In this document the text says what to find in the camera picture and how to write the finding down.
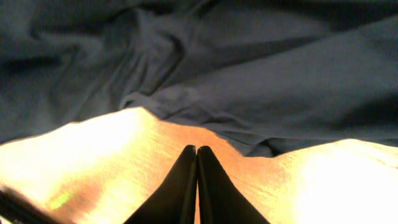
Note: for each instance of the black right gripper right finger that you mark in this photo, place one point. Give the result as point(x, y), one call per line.
point(219, 200)

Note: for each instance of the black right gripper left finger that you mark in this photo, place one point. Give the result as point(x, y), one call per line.
point(175, 199)

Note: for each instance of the dark navy blue shorts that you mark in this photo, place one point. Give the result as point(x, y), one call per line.
point(269, 77)

